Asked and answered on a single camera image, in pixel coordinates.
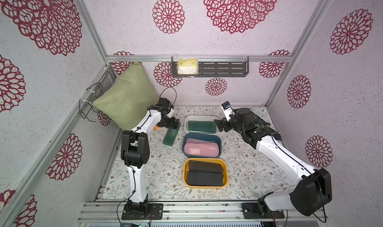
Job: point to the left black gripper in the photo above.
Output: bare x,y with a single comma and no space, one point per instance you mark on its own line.
172,125

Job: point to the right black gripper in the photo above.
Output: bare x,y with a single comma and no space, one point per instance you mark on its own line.
229,123

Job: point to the green pencil case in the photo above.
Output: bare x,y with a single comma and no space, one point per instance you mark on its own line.
202,126
171,135

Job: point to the pink pencil case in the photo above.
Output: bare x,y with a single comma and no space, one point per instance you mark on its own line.
210,150
198,141

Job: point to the black pencil case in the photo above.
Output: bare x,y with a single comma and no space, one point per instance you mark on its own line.
204,179
205,167

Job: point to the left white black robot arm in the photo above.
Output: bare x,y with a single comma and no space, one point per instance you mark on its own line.
135,149

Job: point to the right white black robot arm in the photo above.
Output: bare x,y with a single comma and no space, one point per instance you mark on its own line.
313,187

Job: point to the teal storage box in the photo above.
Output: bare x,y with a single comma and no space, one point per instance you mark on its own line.
205,137

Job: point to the white storage box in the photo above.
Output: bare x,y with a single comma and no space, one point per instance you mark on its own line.
199,118

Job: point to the yellow storage box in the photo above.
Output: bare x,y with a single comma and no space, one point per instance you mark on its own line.
212,160

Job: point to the folded dark floral umbrella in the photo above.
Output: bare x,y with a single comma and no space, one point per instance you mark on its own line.
263,129

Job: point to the green square pillow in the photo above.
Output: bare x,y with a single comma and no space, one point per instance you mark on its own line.
126,102

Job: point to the yellow white sponge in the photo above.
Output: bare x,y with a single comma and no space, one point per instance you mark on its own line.
187,66

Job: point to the dark wall shelf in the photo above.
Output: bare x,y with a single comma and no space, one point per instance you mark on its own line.
213,69

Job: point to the black wire wall rack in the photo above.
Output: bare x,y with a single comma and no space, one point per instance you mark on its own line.
85,105

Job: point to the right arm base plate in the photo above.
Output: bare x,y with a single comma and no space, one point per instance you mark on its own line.
257,210

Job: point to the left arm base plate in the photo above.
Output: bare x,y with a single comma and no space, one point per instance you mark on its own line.
141,211

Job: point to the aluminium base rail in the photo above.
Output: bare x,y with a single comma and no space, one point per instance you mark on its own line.
188,211

